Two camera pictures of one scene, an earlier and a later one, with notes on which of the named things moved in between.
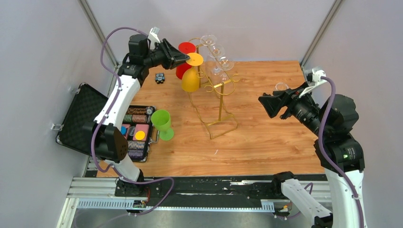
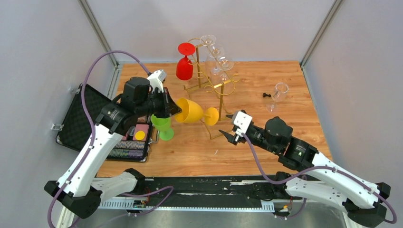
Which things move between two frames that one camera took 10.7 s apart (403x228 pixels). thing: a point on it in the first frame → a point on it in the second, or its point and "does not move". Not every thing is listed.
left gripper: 175,56 → 169,106
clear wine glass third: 225,65 does not move
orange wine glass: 190,78 → 191,112
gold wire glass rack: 215,80 does not move
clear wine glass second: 216,51 does not move
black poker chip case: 137,125 does not move
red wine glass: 187,47 does not move
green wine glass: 161,119 does not move
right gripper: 272,104 → 234,139
